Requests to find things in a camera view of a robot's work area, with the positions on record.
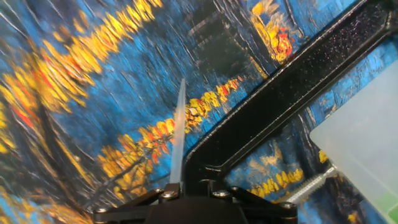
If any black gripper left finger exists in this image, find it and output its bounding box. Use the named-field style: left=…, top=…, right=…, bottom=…
left=93, top=182, right=183, bottom=223

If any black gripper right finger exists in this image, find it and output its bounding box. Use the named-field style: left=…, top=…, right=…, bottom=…
left=198, top=179, right=299, bottom=223

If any translucent large pipette tip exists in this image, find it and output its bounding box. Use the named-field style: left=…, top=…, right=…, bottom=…
left=169, top=78, right=188, bottom=185

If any starry night painting cloth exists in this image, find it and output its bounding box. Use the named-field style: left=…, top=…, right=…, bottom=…
left=0, top=0, right=398, bottom=224

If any clear box with green rack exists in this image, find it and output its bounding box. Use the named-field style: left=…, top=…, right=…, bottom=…
left=308, top=60, right=398, bottom=224

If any black C-clamp with steel screw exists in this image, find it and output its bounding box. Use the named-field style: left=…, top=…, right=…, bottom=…
left=182, top=0, right=398, bottom=207

